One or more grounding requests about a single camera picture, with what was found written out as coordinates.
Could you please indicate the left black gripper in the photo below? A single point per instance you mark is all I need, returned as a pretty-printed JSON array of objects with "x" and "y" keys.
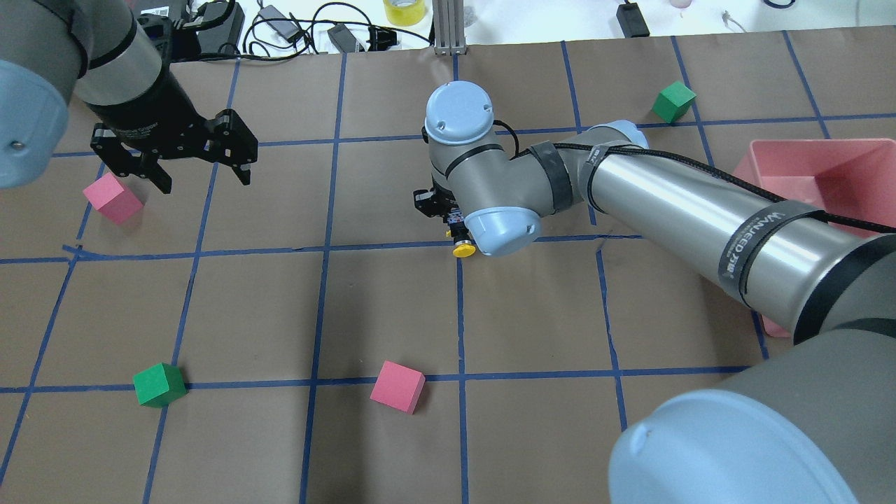
[{"x": 156, "y": 105}]

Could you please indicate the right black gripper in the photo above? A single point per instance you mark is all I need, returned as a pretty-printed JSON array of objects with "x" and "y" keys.
[{"x": 428, "y": 203}]

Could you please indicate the yellow push button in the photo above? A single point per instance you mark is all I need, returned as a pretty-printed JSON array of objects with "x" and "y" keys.
[{"x": 463, "y": 245}]

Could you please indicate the green cube near left arm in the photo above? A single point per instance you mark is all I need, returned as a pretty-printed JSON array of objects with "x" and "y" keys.
[{"x": 159, "y": 385}]

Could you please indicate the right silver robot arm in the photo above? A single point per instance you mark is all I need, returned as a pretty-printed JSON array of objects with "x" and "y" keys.
[{"x": 815, "y": 425}]

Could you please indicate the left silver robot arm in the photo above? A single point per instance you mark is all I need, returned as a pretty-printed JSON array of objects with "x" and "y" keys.
[{"x": 117, "y": 62}]

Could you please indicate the pink cube near edge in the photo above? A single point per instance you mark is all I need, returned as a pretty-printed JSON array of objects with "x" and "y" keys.
[{"x": 113, "y": 199}]

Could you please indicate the yellow tape roll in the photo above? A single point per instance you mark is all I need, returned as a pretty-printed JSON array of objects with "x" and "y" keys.
[{"x": 404, "y": 13}]

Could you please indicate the pink cube centre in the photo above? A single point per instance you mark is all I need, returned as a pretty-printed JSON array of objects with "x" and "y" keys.
[{"x": 398, "y": 387}]

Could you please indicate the green cube at corner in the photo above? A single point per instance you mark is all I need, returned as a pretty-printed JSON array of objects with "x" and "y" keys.
[{"x": 673, "y": 102}]

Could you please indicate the pink plastic bin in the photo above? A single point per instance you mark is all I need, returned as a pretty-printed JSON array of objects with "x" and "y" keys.
[{"x": 840, "y": 182}]

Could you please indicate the aluminium frame post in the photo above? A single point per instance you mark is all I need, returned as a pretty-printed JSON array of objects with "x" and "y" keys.
[{"x": 448, "y": 28}]

